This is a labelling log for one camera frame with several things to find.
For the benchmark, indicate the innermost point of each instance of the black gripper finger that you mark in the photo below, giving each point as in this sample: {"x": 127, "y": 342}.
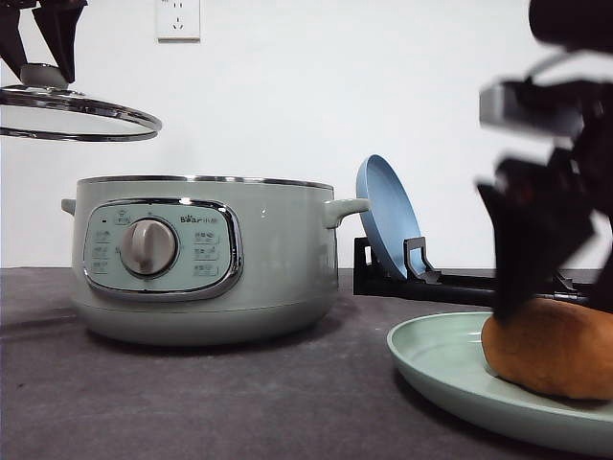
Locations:
{"x": 11, "y": 46}
{"x": 58, "y": 20}

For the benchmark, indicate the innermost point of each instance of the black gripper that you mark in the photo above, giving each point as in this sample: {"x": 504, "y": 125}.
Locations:
{"x": 542, "y": 206}

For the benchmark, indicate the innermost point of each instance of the glass pot lid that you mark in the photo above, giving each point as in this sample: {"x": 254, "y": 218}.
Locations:
{"x": 42, "y": 107}

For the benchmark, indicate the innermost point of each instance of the brown potato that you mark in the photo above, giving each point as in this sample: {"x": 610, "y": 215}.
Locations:
{"x": 556, "y": 346}

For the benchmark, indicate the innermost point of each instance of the green plate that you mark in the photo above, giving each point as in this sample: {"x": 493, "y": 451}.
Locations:
{"x": 444, "y": 355}

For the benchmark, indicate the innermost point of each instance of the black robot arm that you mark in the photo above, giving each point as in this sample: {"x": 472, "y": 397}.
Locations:
{"x": 583, "y": 28}

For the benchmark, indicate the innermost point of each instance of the blue plate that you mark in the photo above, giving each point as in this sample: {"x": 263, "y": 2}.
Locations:
{"x": 391, "y": 220}

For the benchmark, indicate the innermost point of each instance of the black plate rack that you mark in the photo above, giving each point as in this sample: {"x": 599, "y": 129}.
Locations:
{"x": 371, "y": 277}

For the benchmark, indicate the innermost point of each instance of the green electric steamer pot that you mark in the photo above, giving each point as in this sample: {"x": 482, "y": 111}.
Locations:
{"x": 204, "y": 260}

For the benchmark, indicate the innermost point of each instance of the grey felt table mat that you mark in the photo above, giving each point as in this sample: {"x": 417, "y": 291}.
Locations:
{"x": 334, "y": 393}

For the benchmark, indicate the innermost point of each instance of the white wall socket left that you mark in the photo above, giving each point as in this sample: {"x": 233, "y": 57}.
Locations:
{"x": 177, "y": 22}

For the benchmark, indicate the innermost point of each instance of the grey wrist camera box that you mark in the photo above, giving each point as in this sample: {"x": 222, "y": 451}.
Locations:
{"x": 551, "y": 107}

